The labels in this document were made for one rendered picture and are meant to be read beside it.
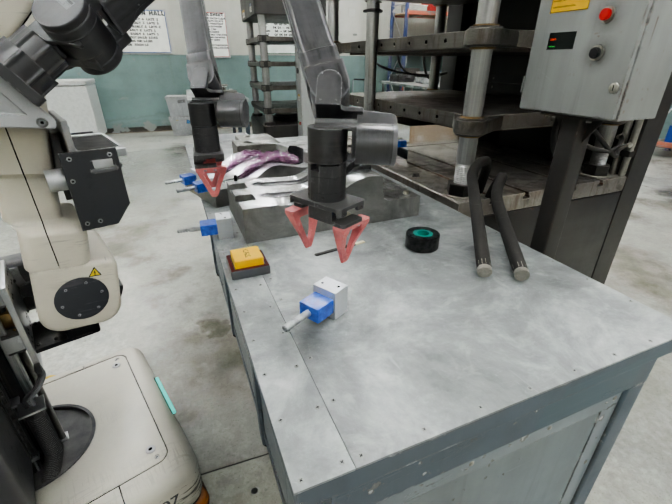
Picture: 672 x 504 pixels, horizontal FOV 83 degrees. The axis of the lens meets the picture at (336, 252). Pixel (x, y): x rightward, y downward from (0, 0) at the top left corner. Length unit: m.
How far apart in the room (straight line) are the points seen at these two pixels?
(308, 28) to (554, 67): 0.81
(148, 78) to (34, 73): 7.45
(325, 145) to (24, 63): 0.46
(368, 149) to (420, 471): 0.45
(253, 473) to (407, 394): 0.97
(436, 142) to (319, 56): 1.23
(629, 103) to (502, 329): 0.70
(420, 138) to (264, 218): 0.97
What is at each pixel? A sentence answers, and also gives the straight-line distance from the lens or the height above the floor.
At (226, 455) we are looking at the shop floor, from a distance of 1.51.
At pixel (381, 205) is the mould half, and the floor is 0.85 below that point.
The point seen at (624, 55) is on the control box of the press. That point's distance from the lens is 1.19.
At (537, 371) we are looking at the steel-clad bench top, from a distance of 0.65.
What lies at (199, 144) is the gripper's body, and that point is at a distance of 0.93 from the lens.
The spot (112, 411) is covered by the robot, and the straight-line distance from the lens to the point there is 1.38.
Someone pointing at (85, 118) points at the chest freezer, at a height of 0.38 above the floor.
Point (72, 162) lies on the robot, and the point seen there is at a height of 1.03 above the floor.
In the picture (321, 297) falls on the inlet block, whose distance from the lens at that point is 0.65.
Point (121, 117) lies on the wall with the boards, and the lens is 8.32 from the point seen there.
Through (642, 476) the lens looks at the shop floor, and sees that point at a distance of 1.74.
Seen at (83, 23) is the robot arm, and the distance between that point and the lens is 0.75.
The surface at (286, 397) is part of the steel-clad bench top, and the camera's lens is 0.55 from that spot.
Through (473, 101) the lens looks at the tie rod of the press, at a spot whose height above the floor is 1.09.
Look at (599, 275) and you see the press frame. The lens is 2.16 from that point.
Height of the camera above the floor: 1.20
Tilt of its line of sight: 27 degrees down
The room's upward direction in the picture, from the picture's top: straight up
